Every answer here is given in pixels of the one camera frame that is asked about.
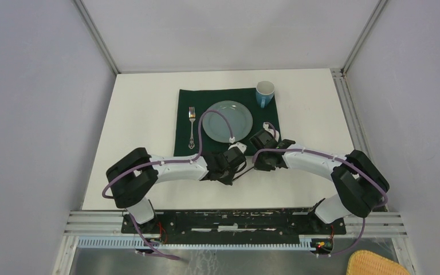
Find yellow woven basket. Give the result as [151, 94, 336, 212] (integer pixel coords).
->
[346, 250, 410, 275]

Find dark green cloth placemat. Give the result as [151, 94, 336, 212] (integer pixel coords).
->
[174, 88, 281, 156]

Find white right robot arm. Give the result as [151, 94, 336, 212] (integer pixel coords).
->
[249, 129, 390, 234]

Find teal ceramic dinner plate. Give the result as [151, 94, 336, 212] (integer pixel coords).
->
[202, 100, 253, 143]

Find blue ceramic mug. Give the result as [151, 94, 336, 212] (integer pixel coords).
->
[256, 81, 275, 109]

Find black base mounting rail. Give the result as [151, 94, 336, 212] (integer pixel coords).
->
[139, 208, 347, 245]

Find black spoon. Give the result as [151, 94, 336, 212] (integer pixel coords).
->
[233, 167, 254, 182]

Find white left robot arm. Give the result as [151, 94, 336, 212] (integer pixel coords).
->
[102, 143, 246, 233]

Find white slotted cable duct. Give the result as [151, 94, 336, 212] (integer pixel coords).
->
[76, 235, 316, 252]

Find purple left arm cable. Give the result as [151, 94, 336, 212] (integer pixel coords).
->
[101, 109, 236, 261]

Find silver fork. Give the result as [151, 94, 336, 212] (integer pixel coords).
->
[188, 107, 196, 150]

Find aluminium frame rails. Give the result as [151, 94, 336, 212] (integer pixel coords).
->
[52, 210, 415, 274]

